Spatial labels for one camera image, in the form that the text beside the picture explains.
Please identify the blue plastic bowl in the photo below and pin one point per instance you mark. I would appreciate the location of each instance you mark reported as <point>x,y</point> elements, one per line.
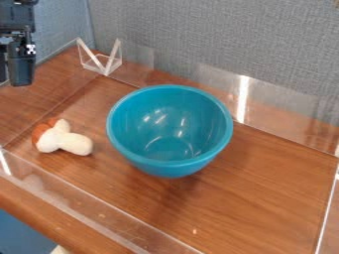
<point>170,129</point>

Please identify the brown white plush mushroom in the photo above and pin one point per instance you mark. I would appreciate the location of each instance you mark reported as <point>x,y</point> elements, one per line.
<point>54,135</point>

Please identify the clear acrylic barrier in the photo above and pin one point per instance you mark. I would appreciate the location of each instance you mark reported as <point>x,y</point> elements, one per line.
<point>109,220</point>
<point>285,112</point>

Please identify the clear acrylic back barrier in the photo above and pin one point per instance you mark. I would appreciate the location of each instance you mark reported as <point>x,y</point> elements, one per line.
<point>285,112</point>

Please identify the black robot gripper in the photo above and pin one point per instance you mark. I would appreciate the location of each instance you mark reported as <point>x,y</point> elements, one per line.
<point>18,27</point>

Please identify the clear acrylic corner bracket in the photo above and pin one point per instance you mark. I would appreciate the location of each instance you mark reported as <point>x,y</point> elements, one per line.
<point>103,64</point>

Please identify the clear acrylic front barrier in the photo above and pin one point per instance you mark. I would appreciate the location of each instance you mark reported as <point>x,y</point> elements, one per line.
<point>109,220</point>

